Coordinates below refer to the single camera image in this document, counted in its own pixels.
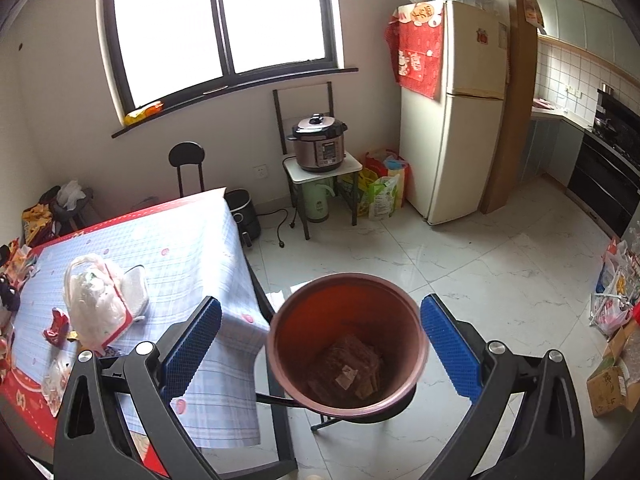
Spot cream two-door refrigerator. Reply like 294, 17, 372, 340
399, 0, 508, 226

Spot green electric kettle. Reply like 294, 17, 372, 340
303, 179, 335, 223

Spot brown red paper bag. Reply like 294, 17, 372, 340
306, 335, 384, 408

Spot clear plastic clamshell container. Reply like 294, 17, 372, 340
41, 353, 73, 417

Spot cardboard box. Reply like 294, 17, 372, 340
586, 320, 639, 417

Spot black round-back chair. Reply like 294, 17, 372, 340
168, 141, 207, 198

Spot small white-top side table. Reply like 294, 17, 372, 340
272, 81, 363, 240

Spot white plastic bag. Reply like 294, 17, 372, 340
63, 254, 150, 356

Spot orange item on windowsill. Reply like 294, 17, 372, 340
124, 101, 164, 127

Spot brown plastic trash bin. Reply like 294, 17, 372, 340
266, 273, 428, 422

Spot pink electric pressure cooker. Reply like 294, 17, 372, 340
286, 114, 348, 172

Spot red fabric fridge cover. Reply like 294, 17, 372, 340
385, 1, 445, 100

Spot black air fryer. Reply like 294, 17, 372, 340
224, 188, 262, 247

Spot black-framed window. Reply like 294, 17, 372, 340
99, 0, 351, 139

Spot blue plaid tablecloth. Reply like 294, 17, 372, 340
1, 190, 269, 448

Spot colourful shopping bags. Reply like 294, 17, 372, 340
356, 148, 411, 221

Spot black stool with bags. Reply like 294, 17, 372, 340
21, 180, 93, 247

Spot crushed red soda can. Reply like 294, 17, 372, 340
42, 308, 70, 349

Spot black kitchen oven unit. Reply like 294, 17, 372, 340
567, 89, 639, 238

